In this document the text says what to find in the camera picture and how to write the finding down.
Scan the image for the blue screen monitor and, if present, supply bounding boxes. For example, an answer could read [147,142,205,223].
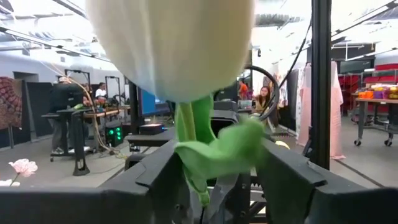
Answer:
[138,88,170,118]

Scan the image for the table with colourful bins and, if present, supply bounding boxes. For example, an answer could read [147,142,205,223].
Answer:
[353,83,398,147]

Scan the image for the black standing desk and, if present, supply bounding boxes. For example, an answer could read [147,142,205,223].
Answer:
[42,105,124,177]

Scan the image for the black box with lit top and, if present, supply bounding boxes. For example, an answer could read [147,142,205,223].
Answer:
[139,123,167,136]

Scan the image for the black frame post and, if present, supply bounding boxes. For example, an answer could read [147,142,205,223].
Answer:
[310,0,332,170]
[129,81,141,134]

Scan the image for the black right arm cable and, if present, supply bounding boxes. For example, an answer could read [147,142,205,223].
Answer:
[245,64,280,122]

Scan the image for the black partition panel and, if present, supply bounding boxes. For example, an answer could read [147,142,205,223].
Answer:
[26,82,53,138]

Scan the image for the white artificial tulip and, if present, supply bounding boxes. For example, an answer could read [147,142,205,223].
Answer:
[85,0,268,208]

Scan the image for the white blossom flower bunch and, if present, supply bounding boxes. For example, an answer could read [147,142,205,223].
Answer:
[0,158,39,187]

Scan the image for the red patterned tapestry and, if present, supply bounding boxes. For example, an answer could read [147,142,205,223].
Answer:
[0,77,23,130]

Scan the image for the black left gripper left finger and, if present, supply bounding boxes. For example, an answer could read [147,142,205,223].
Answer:
[0,141,188,224]

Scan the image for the person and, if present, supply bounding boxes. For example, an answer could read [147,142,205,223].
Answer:
[254,86,274,114]
[95,82,108,99]
[48,76,83,155]
[238,79,249,100]

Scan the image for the pink hanging cloth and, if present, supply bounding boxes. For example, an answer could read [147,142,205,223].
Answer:
[297,61,346,160]

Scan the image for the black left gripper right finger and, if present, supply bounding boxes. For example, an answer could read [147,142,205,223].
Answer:
[257,138,398,224]

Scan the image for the green-lit computer tower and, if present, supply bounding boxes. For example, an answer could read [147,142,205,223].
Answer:
[105,120,124,147]

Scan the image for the red storage shelf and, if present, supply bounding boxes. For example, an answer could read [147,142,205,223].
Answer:
[338,63,398,114]

